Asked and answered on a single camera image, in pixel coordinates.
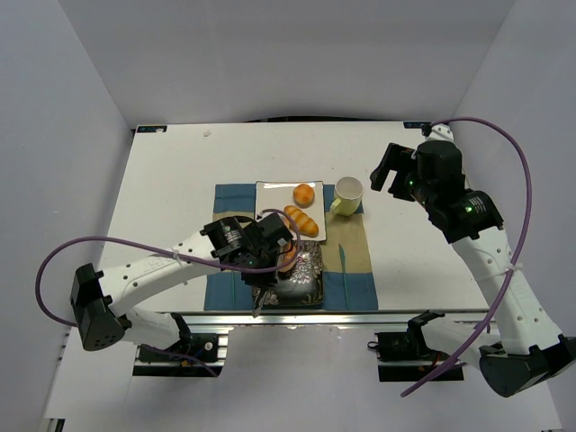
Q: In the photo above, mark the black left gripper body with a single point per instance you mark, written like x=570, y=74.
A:
x=259, y=279

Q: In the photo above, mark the round bread roll bottom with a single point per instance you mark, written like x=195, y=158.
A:
x=286, y=223

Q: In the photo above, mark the aluminium frame rail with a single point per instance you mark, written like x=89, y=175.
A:
x=302, y=318

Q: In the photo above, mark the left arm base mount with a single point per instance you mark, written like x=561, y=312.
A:
x=202, y=357

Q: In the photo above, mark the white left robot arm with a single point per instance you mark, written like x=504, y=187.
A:
x=106, y=303

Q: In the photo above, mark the pale yellow mug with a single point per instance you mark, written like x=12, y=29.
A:
x=348, y=194

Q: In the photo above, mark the round bread roll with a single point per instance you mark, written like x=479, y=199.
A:
x=286, y=223
x=303, y=195

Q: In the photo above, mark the teal fork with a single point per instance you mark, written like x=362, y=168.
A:
x=233, y=288

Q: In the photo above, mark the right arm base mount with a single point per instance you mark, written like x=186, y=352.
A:
x=404, y=357

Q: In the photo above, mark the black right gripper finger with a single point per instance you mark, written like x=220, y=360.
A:
x=400, y=186
x=396, y=158

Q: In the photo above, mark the metal tongs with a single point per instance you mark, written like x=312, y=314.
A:
x=260, y=296

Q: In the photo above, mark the round bread roll top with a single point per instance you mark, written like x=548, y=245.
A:
x=303, y=195

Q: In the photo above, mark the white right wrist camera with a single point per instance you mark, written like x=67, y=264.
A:
x=438, y=132

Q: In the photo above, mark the white square plate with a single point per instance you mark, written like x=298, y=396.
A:
x=278, y=195

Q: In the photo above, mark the striped long bread roll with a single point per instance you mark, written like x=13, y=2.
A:
x=306, y=225

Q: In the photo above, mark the teal knife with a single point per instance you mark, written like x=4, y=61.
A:
x=342, y=256

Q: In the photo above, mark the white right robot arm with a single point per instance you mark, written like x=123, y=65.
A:
x=528, y=347

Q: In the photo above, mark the black floral square plate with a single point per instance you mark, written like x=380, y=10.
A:
x=304, y=285

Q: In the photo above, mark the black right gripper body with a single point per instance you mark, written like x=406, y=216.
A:
x=395, y=172

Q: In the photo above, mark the oval bread roll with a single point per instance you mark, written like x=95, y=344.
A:
x=287, y=257

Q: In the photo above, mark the blue and beige placemat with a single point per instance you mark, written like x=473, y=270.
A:
x=347, y=231

